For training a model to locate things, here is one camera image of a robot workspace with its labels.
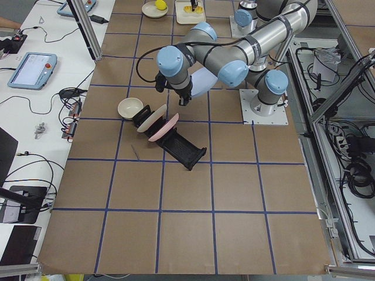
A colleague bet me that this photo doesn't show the pink plate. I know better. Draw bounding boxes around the pink plate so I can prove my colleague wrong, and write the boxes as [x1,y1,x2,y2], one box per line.
[148,113,179,142]

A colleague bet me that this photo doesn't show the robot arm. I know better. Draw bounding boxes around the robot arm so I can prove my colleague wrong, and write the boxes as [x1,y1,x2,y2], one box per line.
[155,1,318,106]

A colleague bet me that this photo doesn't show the black dish rack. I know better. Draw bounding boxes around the black dish rack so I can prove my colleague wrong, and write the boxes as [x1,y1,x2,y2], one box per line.
[132,105,207,170]

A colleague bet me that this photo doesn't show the cream plate in rack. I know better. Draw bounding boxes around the cream plate in rack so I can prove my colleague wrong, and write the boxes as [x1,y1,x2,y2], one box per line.
[137,104,167,133]

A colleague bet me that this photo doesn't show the cream bowl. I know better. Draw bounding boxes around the cream bowl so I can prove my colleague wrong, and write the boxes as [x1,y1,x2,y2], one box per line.
[117,97,144,120]

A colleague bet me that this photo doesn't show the white paper bag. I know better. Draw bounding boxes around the white paper bag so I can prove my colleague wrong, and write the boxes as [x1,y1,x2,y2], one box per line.
[312,47,341,83]

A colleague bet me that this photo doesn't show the aluminium frame post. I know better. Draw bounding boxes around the aluminium frame post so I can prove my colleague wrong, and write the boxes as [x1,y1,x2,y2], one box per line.
[67,0,103,61]

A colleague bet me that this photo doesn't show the orange striped bread loaf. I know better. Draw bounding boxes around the orange striped bread loaf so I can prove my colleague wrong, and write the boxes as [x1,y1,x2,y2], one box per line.
[183,6,204,14]

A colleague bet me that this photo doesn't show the white plate under lemon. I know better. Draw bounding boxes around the white plate under lemon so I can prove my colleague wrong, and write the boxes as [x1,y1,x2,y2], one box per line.
[142,1,168,18]

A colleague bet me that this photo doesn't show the blue plate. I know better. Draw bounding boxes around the blue plate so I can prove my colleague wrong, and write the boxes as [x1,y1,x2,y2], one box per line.
[191,67,218,98]

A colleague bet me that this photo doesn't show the white rectangular tray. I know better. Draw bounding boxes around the white rectangular tray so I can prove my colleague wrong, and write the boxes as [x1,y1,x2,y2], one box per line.
[175,0,206,25]

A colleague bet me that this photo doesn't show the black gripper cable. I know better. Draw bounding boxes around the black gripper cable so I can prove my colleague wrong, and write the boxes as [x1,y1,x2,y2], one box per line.
[136,0,311,83]

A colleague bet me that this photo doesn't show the black laptop computer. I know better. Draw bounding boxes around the black laptop computer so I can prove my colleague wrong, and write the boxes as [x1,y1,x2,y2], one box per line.
[1,129,47,266]

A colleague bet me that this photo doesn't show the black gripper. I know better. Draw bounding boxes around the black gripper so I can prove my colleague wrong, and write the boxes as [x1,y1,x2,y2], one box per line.
[190,0,197,12]
[155,73,193,106]

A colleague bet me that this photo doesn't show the blue teach pendant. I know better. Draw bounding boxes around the blue teach pendant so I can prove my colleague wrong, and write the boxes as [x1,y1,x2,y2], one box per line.
[7,52,57,90]
[56,0,100,16]

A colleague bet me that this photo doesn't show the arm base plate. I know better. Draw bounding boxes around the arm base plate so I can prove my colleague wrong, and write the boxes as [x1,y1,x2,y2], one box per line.
[239,89,288,126]
[229,15,250,38]

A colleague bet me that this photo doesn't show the yellow lemon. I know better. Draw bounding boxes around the yellow lemon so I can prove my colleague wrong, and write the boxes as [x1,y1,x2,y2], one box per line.
[155,0,168,11]

